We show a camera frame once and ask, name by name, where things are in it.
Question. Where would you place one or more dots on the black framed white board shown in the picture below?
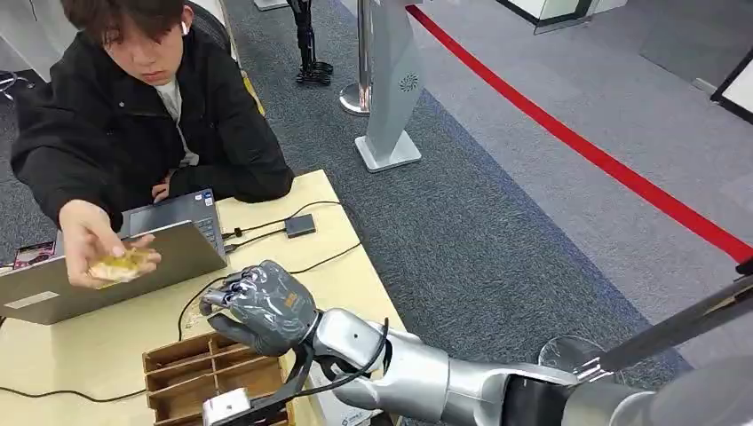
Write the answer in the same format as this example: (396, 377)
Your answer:
(735, 88)

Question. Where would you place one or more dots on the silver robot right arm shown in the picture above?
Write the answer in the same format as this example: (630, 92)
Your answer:
(423, 379)

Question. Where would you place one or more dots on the person's right hand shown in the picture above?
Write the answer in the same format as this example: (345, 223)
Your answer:
(88, 235)

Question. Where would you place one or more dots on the person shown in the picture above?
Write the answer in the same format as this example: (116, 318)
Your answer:
(106, 123)

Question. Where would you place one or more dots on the white stand base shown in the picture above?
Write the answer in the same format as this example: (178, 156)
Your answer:
(270, 4)

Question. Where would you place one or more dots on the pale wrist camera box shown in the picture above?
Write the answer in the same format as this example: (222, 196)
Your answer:
(226, 407)

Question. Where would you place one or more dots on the black adapter hub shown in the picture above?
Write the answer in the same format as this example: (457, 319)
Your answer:
(300, 226)

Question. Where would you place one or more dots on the phone with pink case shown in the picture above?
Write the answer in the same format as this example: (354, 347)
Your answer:
(34, 255)

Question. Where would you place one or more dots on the white earbud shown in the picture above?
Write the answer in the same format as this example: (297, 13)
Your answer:
(184, 27)

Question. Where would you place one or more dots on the white cabinet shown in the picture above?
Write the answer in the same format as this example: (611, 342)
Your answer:
(35, 29)

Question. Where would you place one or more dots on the grey laptop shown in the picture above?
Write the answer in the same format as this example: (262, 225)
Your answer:
(176, 258)

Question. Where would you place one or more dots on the chrome stanchion post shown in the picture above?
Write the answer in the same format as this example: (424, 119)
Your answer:
(363, 59)

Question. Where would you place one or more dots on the dark stanchion with round base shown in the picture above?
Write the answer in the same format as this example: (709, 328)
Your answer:
(676, 332)

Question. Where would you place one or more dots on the silver kiosk stand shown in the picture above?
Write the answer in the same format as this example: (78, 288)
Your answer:
(397, 88)

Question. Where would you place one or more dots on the person's left hand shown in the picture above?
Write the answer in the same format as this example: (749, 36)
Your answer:
(160, 190)

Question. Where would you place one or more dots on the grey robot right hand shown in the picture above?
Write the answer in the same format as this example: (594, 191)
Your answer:
(270, 311)

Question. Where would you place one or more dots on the yellow printed card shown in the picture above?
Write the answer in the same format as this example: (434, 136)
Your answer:
(120, 267)

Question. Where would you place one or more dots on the black camera bracket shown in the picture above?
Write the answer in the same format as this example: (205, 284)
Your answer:
(294, 376)

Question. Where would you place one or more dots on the chrome chair base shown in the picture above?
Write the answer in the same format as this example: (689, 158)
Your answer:
(9, 82)

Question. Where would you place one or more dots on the wooden divided card box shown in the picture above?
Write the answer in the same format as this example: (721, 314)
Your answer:
(188, 376)

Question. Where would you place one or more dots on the red floor tape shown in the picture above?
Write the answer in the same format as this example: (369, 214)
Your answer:
(588, 152)

